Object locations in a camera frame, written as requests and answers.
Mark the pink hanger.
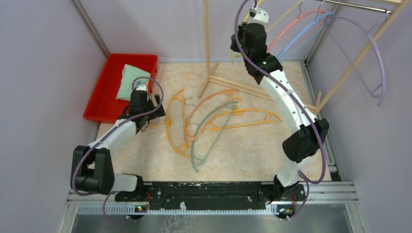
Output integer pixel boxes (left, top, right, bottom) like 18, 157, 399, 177
266, 0, 327, 52

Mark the blue hanger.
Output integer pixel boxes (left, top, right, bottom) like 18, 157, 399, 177
277, 7, 335, 61

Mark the purple hanger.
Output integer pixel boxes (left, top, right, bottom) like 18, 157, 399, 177
318, 16, 387, 109

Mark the light yellow hanger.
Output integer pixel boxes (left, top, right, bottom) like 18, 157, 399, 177
229, 0, 302, 65

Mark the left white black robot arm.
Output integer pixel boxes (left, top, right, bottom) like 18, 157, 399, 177
70, 90, 166, 201

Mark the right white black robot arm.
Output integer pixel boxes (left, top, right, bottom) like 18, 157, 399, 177
230, 22, 329, 201

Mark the light green cartoon cloth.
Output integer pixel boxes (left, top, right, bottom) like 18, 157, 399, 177
116, 64, 151, 101

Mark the red plastic bin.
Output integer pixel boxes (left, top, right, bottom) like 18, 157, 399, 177
83, 53, 158, 123

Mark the peach orange hanger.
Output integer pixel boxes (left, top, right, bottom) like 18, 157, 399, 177
184, 89, 239, 142

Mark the yellow-orange plastic hook hanger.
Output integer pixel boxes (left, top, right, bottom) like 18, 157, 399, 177
149, 89, 189, 158

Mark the orange plastic hanger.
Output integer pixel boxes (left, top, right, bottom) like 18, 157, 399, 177
202, 108, 283, 131

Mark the green hanger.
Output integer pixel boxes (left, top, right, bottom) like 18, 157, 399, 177
190, 100, 239, 173

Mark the metal rack rod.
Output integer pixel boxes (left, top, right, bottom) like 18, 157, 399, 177
315, 0, 393, 15

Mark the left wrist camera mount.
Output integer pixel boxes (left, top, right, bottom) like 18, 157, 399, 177
132, 80, 150, 92

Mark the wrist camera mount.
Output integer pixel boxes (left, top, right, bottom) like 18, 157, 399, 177
249, 7, 269, 25
132, 80, 150, 92

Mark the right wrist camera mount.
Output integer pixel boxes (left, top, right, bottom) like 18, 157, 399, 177
249, 7, 269, 25

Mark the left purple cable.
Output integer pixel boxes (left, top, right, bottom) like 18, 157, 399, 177
70, 76, 164, 224

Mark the purple cable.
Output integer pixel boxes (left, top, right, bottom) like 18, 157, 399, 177
70, 76, 164, 224
234, 0, 327, 220

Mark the wooden hanger rack frame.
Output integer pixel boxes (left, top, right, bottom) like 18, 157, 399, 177
197, 0, 410, 115

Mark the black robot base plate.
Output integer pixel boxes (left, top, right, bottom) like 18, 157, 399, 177
115, 182, 306, 211

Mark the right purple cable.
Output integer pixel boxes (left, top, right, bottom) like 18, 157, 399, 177
234, 0, 327, 220

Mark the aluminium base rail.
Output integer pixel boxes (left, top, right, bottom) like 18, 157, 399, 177
67, 182, 359, 215

